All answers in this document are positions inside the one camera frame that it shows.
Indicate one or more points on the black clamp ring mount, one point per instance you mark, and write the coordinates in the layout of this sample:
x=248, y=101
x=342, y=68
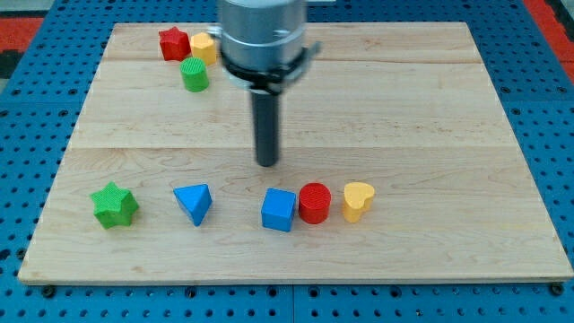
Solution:
x=264, y=60

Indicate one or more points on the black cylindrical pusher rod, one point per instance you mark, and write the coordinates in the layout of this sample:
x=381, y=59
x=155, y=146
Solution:
x=266, y=124

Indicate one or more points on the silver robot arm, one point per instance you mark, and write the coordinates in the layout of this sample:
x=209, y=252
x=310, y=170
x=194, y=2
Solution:
x=276, y=14

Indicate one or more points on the yellow heart block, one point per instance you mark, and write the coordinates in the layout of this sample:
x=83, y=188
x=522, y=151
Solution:
x=358, y=197

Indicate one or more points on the green cylinder block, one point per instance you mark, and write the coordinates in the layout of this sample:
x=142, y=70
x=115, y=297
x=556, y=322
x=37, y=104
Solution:
x=194, y=75

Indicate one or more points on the yellow hexagon block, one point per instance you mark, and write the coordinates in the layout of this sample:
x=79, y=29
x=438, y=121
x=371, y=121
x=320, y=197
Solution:
x=203, y=47

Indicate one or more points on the blue cube block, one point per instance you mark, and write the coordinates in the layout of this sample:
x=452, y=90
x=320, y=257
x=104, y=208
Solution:
x=277, y=210

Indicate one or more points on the red star block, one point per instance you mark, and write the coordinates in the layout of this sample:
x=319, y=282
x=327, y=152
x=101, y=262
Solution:
x=174, y=44

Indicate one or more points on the red cylinder block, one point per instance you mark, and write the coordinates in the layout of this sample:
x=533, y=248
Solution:
x=314, y=203

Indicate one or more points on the blue triangle block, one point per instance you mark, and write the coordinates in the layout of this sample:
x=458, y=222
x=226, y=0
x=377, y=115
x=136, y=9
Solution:
x=195, y=201

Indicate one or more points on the wooden board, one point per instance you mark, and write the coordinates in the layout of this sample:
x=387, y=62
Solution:
x=407, y=107

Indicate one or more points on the green star block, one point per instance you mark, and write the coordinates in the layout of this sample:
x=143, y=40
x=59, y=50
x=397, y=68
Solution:
x=113, y=206

